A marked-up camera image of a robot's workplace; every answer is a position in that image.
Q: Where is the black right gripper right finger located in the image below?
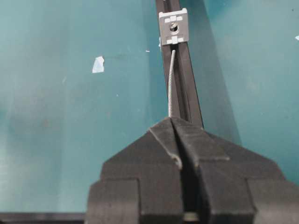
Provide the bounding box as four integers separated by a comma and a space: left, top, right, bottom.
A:
171, 118, 299, 224

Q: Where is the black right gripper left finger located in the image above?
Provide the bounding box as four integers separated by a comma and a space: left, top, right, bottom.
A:
85, 118, 184, 224

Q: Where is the thin steel wire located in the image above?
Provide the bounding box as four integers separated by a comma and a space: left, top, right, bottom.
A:
167, 49, 183, 169

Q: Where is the white tape scrap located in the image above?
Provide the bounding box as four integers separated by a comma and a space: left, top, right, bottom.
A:
92, 56, 105, 73

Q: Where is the dark aluminium extrusion rail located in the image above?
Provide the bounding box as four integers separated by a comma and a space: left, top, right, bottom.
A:
156, 0, 204, 127

